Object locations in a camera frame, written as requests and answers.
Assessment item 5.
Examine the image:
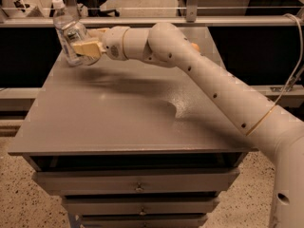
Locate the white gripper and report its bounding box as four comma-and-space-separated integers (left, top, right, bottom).
71, 27, 129, 61

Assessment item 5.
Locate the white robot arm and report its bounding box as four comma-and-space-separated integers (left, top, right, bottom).
72, 23, 304, 228

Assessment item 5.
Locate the clear plastic water bottle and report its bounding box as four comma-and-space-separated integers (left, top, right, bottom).
52, 0, 82, 67

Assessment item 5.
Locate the orange fruit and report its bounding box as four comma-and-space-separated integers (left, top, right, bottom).
191, 43, 200, 52

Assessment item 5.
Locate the grey drawer cabinet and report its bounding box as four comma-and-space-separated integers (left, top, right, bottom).
8, 27, 261, 228

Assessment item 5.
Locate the top grey drawer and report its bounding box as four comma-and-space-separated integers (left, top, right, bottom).
32, 168, 239, 196

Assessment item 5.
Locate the grey drawer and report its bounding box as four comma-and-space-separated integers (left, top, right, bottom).
32, 168, 239, 196
63, 197, 219, 216
81, 214, 207, 228

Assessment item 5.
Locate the middle grey drawer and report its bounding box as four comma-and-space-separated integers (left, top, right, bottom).
63, 197, 219, 216

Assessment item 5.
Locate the bottom grey drawer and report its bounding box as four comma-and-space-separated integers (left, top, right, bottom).
81, 214, 207, 228

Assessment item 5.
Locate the white cable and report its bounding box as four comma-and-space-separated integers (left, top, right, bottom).
274, 12, 304, 107

